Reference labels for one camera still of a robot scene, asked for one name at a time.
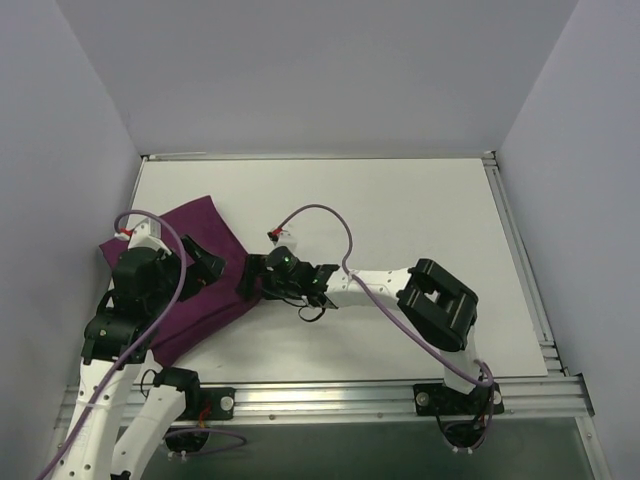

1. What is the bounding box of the purple cloth wrap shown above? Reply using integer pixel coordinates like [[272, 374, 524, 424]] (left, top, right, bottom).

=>
[[98, 196, 261, 369]]

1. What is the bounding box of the front aluminium rail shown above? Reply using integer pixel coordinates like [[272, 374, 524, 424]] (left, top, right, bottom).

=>
[[206, 375, 595, 430]]

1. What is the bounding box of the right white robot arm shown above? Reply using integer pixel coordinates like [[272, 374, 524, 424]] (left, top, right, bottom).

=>
[[236, 246, 495, 413]]

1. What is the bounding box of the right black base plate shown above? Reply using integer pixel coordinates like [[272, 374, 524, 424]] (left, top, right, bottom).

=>
[[413, 383, 490, 417]]

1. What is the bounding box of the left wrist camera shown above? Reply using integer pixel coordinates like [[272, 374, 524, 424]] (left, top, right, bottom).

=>
[[114, 219, 165, 251]]

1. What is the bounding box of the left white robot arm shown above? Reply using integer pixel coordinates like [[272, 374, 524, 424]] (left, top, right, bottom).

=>
[[39, 234, 226, 479]]

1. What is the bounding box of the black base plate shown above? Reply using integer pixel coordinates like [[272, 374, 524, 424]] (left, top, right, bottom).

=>
[[413, 383, 490, 417], [183, 387, 236, 421]]

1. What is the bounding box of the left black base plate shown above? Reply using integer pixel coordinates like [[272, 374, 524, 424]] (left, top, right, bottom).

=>
[[183, 387, 236, 421]]

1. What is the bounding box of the back aluminium rail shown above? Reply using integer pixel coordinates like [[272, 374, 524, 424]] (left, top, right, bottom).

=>
[[141, 150, 497, 162]]

